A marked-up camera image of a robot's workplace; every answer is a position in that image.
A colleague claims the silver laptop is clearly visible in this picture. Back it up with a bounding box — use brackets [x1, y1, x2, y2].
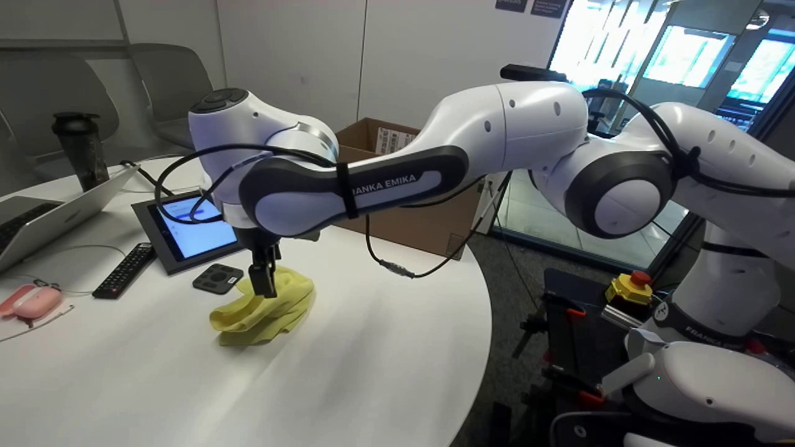
[0, 169, 135, 271]

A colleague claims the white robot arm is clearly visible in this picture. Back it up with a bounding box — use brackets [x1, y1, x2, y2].
[190, 81, 795, 339]

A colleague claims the pink case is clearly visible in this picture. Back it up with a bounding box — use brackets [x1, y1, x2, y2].
[0, 282, 63, 323]

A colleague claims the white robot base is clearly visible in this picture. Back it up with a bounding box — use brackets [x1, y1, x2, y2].
[597, 339, 795, 442]

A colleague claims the yellow cloth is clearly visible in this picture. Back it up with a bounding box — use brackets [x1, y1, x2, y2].
[210, 269, 315, 347]

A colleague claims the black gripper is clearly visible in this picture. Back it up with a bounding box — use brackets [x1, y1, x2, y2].
[250, 230, 282, 297]

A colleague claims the grey lounge chair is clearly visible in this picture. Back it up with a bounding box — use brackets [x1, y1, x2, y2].
[128, 43, 215, 154]

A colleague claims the black shaker bottle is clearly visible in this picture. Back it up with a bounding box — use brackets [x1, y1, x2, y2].
[52, 111, 110, 192]

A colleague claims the black remote control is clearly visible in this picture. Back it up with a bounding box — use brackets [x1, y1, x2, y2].
[93, 244, 156, 301]

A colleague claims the black tablet with blue screen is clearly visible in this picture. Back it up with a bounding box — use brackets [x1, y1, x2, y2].
[132, 192, 241, 274]

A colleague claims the small black square device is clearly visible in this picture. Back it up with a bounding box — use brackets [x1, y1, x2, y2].
[192, 262, 243, 295]

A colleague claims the brown cardboard box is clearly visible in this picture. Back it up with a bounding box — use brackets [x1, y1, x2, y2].
[337, 117, 483, 256]

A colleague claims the yellow red emergency stop button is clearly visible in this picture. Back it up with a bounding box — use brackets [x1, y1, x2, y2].
[607, 271, 655, 305]

